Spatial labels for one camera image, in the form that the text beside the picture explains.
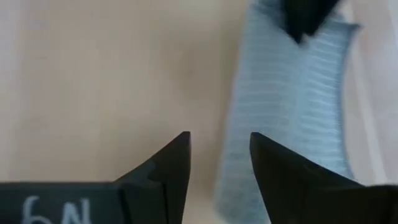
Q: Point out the grey waffle microfiber towel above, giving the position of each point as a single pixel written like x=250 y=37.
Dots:
x=286 y=93

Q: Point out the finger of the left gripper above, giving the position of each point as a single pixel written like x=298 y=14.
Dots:
x=308 y=15

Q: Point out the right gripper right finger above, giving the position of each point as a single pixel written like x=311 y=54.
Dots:
x=304 y=199

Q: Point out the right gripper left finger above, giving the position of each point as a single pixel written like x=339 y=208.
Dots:
x=87 y=202

